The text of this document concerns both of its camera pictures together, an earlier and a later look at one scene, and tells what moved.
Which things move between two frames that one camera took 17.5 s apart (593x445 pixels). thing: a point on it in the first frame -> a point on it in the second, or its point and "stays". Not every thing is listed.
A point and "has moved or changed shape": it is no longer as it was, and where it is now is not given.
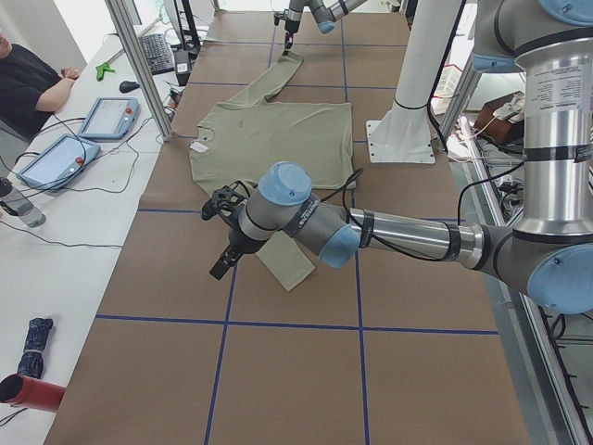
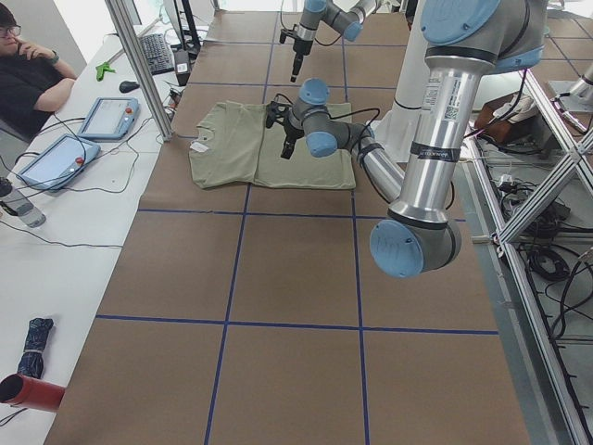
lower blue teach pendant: [57, 165] stays
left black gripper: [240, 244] -> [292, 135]
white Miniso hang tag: [195, 146] stays
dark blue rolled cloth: [31, 362] stays
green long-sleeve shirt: [250, 133] has moved or changed shape
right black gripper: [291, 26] -> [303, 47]
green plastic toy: [100, 70] stays
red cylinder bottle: [31, 393] stays
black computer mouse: [127, 86] stays
